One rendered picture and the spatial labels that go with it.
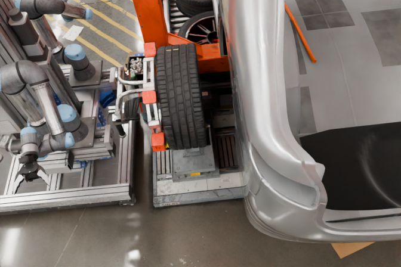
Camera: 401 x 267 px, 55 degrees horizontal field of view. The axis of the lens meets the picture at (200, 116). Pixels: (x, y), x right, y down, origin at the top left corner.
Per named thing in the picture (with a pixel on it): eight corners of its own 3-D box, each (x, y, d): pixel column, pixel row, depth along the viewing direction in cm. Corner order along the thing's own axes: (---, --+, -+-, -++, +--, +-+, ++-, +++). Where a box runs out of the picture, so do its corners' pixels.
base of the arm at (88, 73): (73, 82, 263) (67, 72, 255) (75, 65, 272) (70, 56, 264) (94, 80, 263) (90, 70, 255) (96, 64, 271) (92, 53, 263)
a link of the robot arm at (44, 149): (56, 156, 201) (48, 145, 192) (35, 163, 200) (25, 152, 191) (55, 144, 205) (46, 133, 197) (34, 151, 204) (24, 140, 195)
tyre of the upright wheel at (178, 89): (203, 117, 199) (193, 19, 230) (158, 122, 200) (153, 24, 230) (209, 161, 258) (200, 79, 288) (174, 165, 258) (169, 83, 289)
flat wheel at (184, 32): (267, 67, 329) (268, 47, 309) (195, 93, 319) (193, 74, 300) (234, 21, 366) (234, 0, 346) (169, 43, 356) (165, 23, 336)
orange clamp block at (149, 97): (159, 103, 217) (156, 102, 208) (145, 104, 217) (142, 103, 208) (157, 90, 217) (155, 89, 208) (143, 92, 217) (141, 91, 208)
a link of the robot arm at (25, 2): (68, 68, 257) (33, 2, 212) (48, 67, 259) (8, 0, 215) (74, 55, 263) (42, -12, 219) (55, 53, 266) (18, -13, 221)
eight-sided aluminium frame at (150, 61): (169, 157, 251) (154, 108, 206) (159, 158, 251) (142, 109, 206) (166, 93, 282) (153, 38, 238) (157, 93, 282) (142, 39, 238)
